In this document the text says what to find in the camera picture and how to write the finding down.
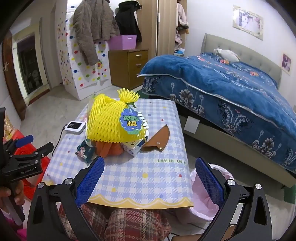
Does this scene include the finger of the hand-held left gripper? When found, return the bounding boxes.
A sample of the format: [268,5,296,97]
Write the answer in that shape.
[3,135,34,151]
[7,142,54,166]

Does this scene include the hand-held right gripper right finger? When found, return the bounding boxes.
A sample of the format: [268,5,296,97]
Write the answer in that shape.
[195,158,270,241]

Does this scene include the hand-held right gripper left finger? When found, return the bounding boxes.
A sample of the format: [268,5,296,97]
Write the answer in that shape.
[26,156,105,241]

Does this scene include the bin with pink bag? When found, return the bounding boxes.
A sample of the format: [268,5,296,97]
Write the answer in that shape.
[188,163,235,223]

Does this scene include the dark green snack packet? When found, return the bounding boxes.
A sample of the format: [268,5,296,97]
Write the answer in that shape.
[76,140,95,164]

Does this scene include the orange plastic bag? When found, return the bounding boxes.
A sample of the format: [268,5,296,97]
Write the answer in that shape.
[94,140,124,158]

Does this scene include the yellow foam fruit net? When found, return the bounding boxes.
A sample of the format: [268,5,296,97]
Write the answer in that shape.
[86,88,149,143]

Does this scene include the brown scissors handle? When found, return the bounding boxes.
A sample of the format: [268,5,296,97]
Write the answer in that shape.
[141,124,170,153]

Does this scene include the white printed packaging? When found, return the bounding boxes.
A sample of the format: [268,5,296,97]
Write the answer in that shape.
[136,112,150,138]

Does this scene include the person's left forearm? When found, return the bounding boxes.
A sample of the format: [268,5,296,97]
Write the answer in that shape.
[0,209,28,241]

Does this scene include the person's left hand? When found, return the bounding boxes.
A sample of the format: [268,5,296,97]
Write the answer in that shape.
[0,179,25,210]

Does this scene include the red plastic stool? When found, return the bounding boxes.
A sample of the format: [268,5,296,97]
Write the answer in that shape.
[2,130,51,201]

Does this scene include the white pocket router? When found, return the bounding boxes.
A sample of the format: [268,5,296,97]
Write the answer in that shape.
[64,121,85,134]

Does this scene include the blue checked tablecloth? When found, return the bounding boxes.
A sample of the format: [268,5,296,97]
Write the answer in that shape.
[43,98,194,208]

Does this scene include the dark wooden door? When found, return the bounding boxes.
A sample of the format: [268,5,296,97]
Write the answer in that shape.
[2,30,27,121]

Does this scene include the white paper tag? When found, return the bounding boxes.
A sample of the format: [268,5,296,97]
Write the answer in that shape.
[184,116,199,133]

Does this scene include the plaid pajama pants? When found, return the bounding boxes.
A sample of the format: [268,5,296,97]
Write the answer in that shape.
[59,202,208,241]

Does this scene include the white polka dot cabinet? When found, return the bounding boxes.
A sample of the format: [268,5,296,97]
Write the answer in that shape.
[55,0,111,101]

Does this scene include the blue floral blanket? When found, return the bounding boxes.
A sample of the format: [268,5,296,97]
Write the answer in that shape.
[137,53,296,179]

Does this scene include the wooden drawer cabinet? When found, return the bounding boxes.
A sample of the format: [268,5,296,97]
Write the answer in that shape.
[108,49,149,90]

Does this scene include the white pillow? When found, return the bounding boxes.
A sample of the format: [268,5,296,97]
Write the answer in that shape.
[213,48,241,63]

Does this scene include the brown quilted jacket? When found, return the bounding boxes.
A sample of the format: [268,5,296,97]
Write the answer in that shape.
[73,0,121,66]

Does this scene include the purple plastic basket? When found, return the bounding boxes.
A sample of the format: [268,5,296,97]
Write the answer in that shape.
[109,35,137,51]

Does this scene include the black jacket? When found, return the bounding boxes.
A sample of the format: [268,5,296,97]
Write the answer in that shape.
[114,1,142,43]

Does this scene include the light wooden wardrobe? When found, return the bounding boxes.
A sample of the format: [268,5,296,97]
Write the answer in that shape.
[136,0,188,57]

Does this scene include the pink hanging garment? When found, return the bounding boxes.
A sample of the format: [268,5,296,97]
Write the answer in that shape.
[176,2,188,27]

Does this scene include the black charging cable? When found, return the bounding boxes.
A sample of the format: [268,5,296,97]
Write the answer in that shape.
[51,124,67,158]

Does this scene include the grey upholstered bed frame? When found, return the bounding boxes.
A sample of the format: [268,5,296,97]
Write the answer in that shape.
[179,33,296,188]

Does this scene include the small wall picture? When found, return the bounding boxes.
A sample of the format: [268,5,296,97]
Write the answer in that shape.
[281,53,292,75]

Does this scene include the large wall poster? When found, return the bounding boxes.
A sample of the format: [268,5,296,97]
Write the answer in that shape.
[232,5,264,41]

